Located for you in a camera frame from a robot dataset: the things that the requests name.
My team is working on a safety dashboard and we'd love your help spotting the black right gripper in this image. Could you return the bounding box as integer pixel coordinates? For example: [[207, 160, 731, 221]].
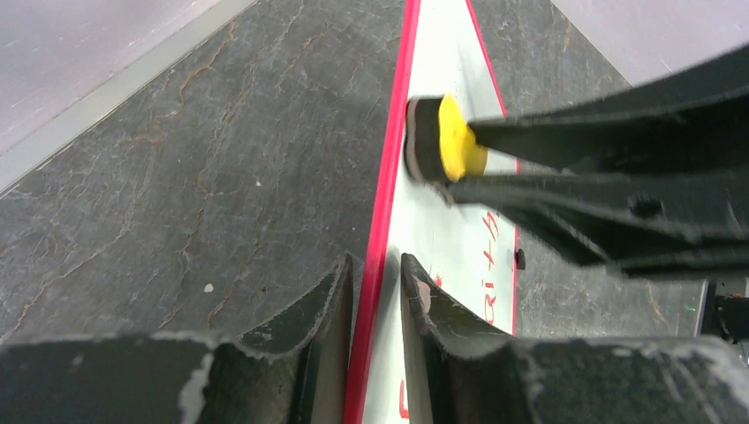
[[448, 170, 748, 345]]

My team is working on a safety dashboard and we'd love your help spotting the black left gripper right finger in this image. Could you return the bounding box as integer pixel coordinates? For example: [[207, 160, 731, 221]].
[[400, 254, 748, 423]]

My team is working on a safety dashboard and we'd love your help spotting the black whiteboard foot clip right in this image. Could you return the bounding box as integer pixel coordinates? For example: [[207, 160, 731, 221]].
[[514, 248, 526, 270]]

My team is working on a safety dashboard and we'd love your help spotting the yellow round eraser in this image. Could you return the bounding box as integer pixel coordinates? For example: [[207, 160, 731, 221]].
[[404, 95, 488, 186]]

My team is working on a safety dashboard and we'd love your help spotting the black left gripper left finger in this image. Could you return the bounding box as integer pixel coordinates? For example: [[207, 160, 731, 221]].
[[1, 255, 352, 423]]

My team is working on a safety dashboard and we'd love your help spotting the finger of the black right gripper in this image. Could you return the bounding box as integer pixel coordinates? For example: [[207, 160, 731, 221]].
[[469, 46, 748, 174]]

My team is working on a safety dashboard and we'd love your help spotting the pink framed whiteboard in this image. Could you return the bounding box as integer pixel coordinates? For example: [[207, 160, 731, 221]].
[[344, 1, 518, 423]]

